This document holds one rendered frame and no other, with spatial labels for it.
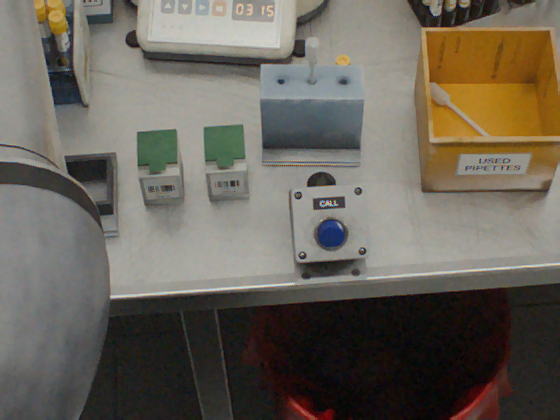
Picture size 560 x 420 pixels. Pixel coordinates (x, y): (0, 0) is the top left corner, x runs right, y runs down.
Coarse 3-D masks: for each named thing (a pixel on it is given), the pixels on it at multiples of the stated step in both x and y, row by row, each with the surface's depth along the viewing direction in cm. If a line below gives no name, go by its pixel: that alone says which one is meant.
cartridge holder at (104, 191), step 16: (80, 160) 119; (96, 160) 119; (112, 160) 122; (80, 176) 121; (96, 176) 121; (112, 176) 120; (96, 192) 120; (112, 192) 119; (112, 208) 118; (112, 224) 118
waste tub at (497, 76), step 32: (448, 32) 119; (480, 32) 119; (512, 32) 119; (544, 32) 119; (448, 64) 123; (480, 64) 123; (512, 64) 123; (544, 64) 121; (416, 96) 125; (480, 96) 126; (512, 96) 126; (544, 96) 121; (448, 128) 124; (512, 128) 124; (544, 128) 122; (448, 160) 115; (480, 160) 115; (512, 160) 115; (544, 160) 116
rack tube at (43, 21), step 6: (36, 0) 119; (42, 0) 119; (36, 6) 118; (42, 6) 118; (36, 12) 119; (42, 12) 119; (48, 12) 120; (42, 18) 120; (48, 18) 121; (42, 24) 121; (48, 24) 121; (42, 30) 121; (48, 30) 122; (42, 36) 122; (48, 36) 122; (48, 48) 124
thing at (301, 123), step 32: (288, 64) 117; (288, 96) 115; (320, 96) 115; (352, 96) 115; (288, 128) 119; (320, 128) 119; (352, 128) 119; (288, 160) 122; (320, 160) 122; (352, 160) 122
